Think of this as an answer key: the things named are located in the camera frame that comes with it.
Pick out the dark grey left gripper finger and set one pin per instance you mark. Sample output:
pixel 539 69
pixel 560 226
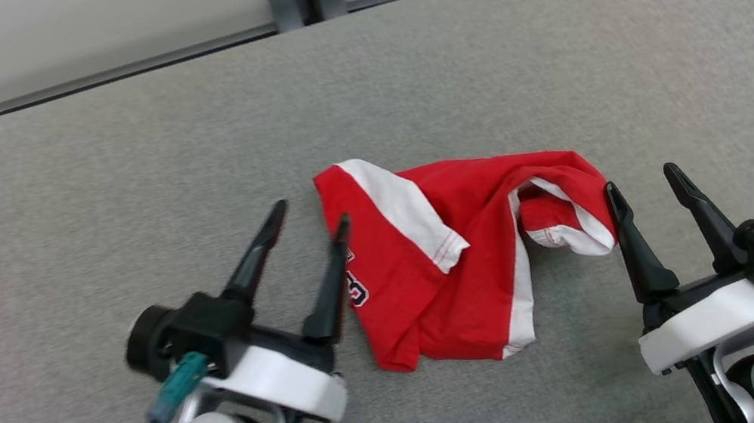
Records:
pixel 330 296
pixel 255 259

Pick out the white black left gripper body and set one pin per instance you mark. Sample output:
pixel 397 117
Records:
pixel 283 380

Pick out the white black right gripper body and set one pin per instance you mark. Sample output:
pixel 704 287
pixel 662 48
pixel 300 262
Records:
pixel 710 324

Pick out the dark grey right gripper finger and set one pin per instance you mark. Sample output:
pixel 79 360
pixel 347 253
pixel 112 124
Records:
pixel 642 259
pixel 712 224

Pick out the red white basketball shorts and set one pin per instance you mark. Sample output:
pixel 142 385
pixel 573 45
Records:
pixel 422 296

